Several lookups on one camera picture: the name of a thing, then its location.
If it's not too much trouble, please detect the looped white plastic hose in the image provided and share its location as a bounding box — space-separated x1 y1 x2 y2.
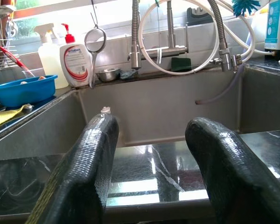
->
138 0 221 76

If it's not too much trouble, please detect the dark green sponge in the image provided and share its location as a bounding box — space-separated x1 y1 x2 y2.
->
170 57 192 72

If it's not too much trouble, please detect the red white handled utensil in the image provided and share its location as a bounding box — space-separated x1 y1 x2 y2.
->
0 46 35 77

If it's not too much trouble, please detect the small steel bowl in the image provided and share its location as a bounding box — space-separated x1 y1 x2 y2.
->
95 67 121 82

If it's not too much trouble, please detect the metal mesh strainer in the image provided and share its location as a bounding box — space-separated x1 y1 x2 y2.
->
84 13 107 89

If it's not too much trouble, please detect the clear plastic measuring cup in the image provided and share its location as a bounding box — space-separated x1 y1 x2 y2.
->
22 68 46 79

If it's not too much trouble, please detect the white soap bottle red pump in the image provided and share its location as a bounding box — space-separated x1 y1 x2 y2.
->
59 23 92 88

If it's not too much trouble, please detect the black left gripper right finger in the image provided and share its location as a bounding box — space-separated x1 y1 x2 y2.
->
184 117 280 224

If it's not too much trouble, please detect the steel wire dish rack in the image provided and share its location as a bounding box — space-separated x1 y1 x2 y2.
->
0 38 21 70

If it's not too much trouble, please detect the white water purifier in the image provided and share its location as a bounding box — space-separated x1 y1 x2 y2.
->
264 0 280 52

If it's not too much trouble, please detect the blue plastic basin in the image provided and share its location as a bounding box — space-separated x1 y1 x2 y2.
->
0 74 58 108

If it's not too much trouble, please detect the stainless steel sink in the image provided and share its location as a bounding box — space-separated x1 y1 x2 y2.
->
0 63 280 161

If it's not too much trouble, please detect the flexible steel hose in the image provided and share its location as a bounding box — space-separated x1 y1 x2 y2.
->
207 0 231 51

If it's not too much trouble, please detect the steel diverter valve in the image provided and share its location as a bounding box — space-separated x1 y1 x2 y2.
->
210 49 245 73

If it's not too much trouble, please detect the steel kitchen faucet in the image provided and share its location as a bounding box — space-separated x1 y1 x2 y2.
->
127 0 189 70

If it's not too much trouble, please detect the black knife sharpener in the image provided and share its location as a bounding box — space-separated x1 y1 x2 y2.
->
186 7 213 24

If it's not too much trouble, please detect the yellow cleaning cloth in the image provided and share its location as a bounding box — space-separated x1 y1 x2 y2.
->
0 107 26 131

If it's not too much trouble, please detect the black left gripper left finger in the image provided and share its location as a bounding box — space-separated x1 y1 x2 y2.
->
25 113 120 224

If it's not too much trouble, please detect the clear thin tube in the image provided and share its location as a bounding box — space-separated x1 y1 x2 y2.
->
195 64 245 105

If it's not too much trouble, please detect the steel ladle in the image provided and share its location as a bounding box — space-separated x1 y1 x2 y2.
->
0 4 16 19

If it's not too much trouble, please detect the white spray bottle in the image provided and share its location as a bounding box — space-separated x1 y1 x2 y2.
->
34 23 70 90

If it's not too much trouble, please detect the teal bottle brush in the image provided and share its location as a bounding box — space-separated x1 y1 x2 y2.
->
231 0 262 17

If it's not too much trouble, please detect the blue green scouring pad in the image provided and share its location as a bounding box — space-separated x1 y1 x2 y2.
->
119 69 139 81

